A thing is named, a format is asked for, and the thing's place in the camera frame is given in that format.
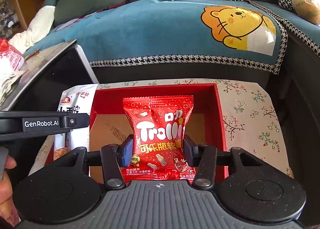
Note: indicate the person's left hand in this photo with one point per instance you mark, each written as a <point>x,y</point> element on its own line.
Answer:
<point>6,199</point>

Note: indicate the red cardboard box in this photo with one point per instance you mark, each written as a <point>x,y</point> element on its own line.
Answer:
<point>206,102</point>

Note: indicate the blue lion sofa cover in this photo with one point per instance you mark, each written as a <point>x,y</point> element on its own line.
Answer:
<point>177,31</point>

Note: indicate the white cloth on sofa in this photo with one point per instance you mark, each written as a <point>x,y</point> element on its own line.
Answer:
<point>38,28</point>

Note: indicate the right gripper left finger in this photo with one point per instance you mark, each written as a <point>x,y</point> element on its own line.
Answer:
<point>113,158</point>

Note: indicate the floral tablecloth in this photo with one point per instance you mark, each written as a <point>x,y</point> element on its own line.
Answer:
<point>249,120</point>

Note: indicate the red Trolli gummy packet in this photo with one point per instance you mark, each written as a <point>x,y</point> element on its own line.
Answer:
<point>158,124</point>

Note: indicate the white noodle snack packet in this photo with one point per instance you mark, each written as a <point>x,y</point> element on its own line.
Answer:
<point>75,100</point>

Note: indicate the red white plastic bag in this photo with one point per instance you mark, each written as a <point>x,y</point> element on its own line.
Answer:
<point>12,54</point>

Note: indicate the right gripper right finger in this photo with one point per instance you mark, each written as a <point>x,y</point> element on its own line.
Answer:
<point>204,158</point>

